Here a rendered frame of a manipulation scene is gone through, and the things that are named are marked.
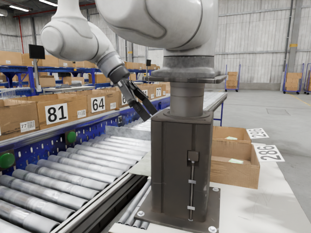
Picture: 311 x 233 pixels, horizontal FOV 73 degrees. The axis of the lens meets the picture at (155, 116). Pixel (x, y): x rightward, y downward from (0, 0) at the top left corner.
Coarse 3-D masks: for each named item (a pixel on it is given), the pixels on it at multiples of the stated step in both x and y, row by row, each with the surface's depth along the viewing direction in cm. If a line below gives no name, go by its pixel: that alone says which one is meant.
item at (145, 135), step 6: (108, 126) 159; (108, 132) 160; (114, 132) 158; (120, 132) 155; (126, 132) 153; (132, 132) 151; (138, 132) 149; (144, 132) 147; (150, 132) 145; (138, 138) 150; (144, 138) 148; (150, 138) 146
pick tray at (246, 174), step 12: (216, 144) 113; (228, 144) 111; (240, 144) 109; (252, 144) 106; (216, 156) 114; (228, 156) 112; (240, 156) 110; (252, 156) 103; (216, 168) 87; (228, 168) 85; (240, 168) 84; (252, 168) 82; (216, 180) 88; (228, 180) 87; (240, 180) 85; (252, 180) 83
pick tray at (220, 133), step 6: (216, 126) 142; (216, 132) 143; (222, 132) 142; (228, 132) 141; (234, 132) 140; (240, 132) 139; (246, 132) 130; (216, 138) 116; (222, 138) 143; (240, 138) 139; (246, 138) 129
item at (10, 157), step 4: (0, 156) 94; (4, 156) 95; (8, 156) 96; (12, 156) 98; (0, 160) 93; (4, 160) 95; (8, 160) 96; (12, 160) 98; (0, 164) 94; (4, 164) 95; (8, 164) 97; (12, 164) 99
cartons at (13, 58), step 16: (0, 64) 510; (16, 64) 544; (32, 64) 584; (48, 64) 629; (64, 64) 683; (80, 64) 769; (128, 64) 1037; (144, 64) 1254; (48, 80) 604; (64, 80) 699; (80, 80) 720; (96, 80) 799
